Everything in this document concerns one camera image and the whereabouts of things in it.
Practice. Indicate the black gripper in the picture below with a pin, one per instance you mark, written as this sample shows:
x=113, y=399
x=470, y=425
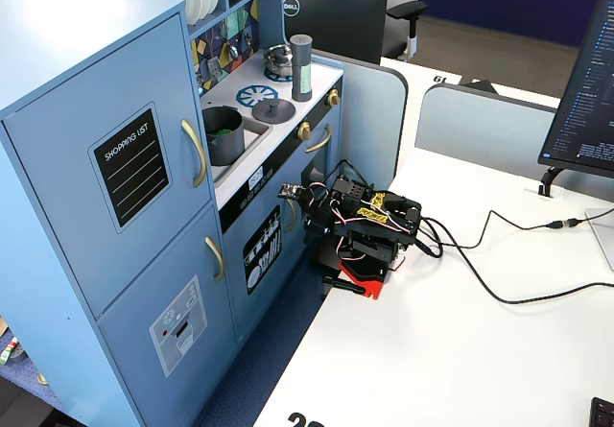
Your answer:
x=320, y=217

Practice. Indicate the gray salt shaker cylinder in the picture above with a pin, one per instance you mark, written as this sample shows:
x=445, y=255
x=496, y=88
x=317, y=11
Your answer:
x=301, y=72

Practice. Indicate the black table clamp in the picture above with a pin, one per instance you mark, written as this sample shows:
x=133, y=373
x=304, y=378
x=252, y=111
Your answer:
x=343, y=285

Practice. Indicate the blue oven door with window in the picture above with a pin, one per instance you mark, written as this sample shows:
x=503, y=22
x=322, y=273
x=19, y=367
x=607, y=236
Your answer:
x=335, y=158

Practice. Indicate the blue dishwasher door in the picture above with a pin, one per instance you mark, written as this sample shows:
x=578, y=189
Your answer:
x=240, y=302

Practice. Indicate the gold stove knob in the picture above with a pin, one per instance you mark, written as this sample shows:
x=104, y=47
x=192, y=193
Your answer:
x=304, y=131
x=333, y=97

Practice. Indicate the gray sink basin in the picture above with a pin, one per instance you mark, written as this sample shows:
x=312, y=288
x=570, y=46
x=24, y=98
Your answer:
x=254, y=134

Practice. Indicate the gray cooking pot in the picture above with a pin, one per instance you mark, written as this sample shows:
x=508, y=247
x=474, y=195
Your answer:
x=225, y=151

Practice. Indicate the gray round pot lid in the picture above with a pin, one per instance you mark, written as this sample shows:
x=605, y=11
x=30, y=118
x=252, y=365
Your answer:
x=273, y=112

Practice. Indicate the light gray desk divider panel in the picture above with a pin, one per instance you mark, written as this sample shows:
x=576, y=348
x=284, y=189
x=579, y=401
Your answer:
x=479, y=129
x=369, y=110

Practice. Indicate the green toy food pieces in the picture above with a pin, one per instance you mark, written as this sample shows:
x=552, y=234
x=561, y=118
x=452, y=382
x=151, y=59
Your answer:
x=220, y=131

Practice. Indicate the stainless steel pot with lid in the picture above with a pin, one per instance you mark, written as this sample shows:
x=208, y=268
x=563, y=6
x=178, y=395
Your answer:
x=278, y=62

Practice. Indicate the metal skimmer utensil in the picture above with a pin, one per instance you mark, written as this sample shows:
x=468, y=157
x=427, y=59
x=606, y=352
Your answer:
x=199, y=79

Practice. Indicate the metal slotted spatula utensil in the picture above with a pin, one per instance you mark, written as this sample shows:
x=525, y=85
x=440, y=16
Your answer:
x=213, y=68

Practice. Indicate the metal ladle utensil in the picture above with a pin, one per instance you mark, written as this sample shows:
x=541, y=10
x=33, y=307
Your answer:
x=233, y=53

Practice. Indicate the black Dell monitor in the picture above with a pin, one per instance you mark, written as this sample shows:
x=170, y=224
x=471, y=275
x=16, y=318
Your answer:
x=336, y=24

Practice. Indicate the monitor showing code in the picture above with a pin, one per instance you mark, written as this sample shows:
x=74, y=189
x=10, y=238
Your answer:
x=590, y=86

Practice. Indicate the black keyboard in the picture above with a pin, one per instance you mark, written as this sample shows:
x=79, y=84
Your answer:
x=603, y=415

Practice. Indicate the blue wooden toy kitchen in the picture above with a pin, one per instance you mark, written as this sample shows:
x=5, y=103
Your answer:
x=72, y=24

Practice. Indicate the red arm base plate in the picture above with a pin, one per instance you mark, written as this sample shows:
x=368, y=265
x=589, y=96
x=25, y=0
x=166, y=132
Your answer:
x=364, y=278

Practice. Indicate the small wrist camera board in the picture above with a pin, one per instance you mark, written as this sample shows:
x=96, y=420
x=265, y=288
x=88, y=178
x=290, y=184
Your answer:
x=292, y=192

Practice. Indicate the gray monitor base plate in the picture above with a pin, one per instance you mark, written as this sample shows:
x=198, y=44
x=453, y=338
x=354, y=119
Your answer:
x=602, y=235

